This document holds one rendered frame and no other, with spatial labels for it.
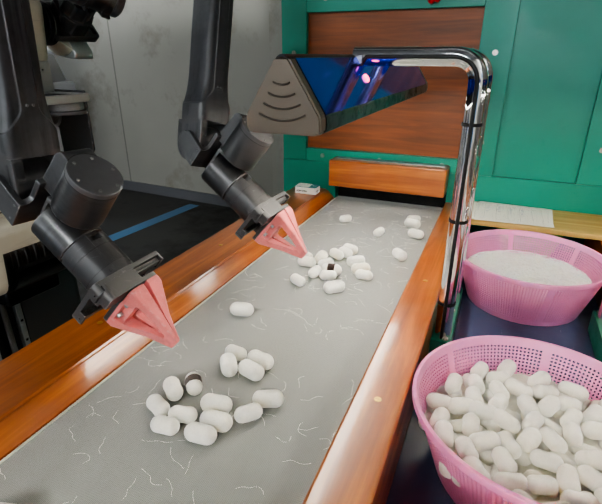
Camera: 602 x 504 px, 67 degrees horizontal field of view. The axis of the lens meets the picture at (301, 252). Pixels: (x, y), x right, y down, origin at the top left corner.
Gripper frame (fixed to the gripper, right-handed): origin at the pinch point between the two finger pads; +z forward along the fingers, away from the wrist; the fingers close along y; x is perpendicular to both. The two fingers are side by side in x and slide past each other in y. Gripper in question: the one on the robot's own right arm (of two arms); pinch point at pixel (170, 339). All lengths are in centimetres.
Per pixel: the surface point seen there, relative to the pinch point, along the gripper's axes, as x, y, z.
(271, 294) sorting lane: 5.4, 26.0, 4.6
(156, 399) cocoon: 3.8, -4.0, 3.8
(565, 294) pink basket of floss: -25, 43, 38
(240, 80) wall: 82, 267, -117
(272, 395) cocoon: -4.0, 1.5, 12.6
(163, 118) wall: 155, 273, -154
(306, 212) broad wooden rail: 11, 66, -4
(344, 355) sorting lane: -5.5, 14.3, 17.1
